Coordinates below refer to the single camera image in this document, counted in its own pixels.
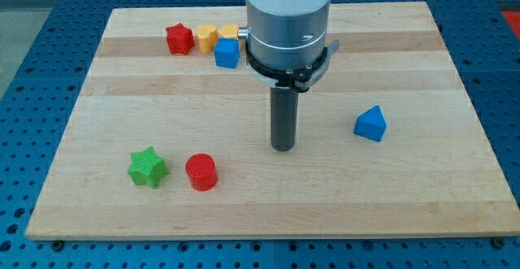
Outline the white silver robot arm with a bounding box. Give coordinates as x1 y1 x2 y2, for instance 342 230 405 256
245 0 331 71

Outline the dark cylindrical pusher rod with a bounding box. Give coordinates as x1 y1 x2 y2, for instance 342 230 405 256
270 88 298 152

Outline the red cylinder block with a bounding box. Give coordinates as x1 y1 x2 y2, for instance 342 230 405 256
185 154 218 191

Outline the blue cube block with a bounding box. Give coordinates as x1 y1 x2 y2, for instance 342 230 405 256
214 38 240 68

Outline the yellow cylinder block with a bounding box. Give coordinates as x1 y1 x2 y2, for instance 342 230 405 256
218 24 239 40

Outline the yellow heart block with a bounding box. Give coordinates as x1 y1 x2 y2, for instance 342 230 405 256
196 24 219 54

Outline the blue triangular prism block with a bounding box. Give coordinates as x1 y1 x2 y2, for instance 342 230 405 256
353 105 387 142

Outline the red star block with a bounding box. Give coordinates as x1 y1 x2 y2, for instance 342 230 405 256
165 23 195 55

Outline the green star block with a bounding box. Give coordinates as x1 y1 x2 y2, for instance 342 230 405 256
128 146 169 189

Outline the wooden board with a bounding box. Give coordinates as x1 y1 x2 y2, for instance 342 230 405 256
25 2 519 241

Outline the black clamp ring with lever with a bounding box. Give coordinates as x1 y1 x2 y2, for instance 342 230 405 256
244 39 340 93

